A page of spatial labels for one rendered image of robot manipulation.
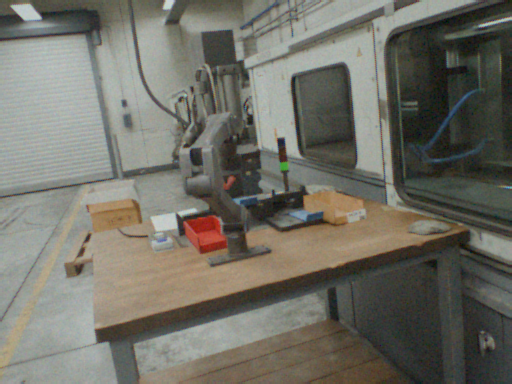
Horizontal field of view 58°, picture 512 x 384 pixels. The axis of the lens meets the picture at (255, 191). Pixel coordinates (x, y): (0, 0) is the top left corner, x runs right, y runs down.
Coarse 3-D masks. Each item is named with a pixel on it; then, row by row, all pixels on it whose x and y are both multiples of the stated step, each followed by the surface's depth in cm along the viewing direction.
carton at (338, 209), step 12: (324, 192) 189; (336, 192) 184; (312, 204) 179; (324, 204) 169; (336, 204) 185; (348, 204) 176; (360, 204) 167; (324, 216) 171; (336, 216) 175; (348, 216) 165; (360, 216) 167
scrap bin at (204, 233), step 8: (184, 224) 174; (192, 224) 176; (200, 224) 177; (208, 224) 178; (216, 224) 175; (192, 232) 160; (200, 232) 177; (208, 232) 176; (216, 232) 174; (192, 240) 163; (200, 240) 167; (208, 240) 165; (216, 240) 164; (224, 240) 155; (200, 248) 152; (208, 248) 153; (216, 248) 154; (224, 248) 155
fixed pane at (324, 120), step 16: (304, 80) 266; (320, 80) 245; (336, 80) 228; (304, 96) 270; (320, 96) 249; (336, 96) 231; (304, 112) 275; (320, 112) 253; (336, 112) 234; (304, 128) 279; (320, 128) 256; (336, 128) 237; (304, 144) 284; (320, 144) 260; (336, 144) 241; (352, 144) 223; (336, 160) 244; (352, 160) 226
